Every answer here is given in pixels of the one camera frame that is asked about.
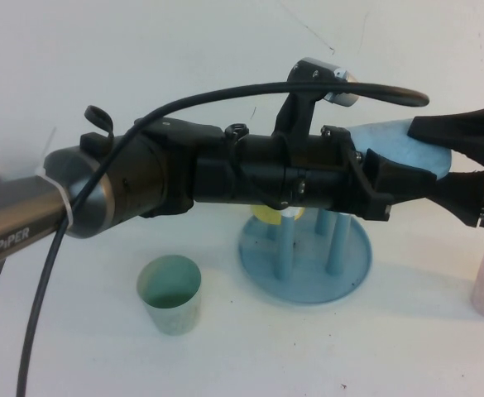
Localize light blue plastic cup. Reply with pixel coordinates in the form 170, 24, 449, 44
347, 118, 453, 183

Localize black cable strap clip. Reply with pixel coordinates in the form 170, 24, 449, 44
79, 105, 115, 149

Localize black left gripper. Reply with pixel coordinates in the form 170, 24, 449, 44
241, 125, 437, 222

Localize yellow plastic cup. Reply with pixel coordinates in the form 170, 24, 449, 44
252, 204, 282, 227

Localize green plastic cup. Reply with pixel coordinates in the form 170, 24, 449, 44
137, 255, 204, 337

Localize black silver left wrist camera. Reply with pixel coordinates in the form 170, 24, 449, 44
272, 56, 361, 137

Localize black camera cable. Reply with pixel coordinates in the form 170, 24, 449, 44
25, 81, 430, 397

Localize blue cup stand white caps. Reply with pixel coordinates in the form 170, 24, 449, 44
237, 206, 374, 306

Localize white cable tie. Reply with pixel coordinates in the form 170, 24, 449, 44
34, 165, 75, 227

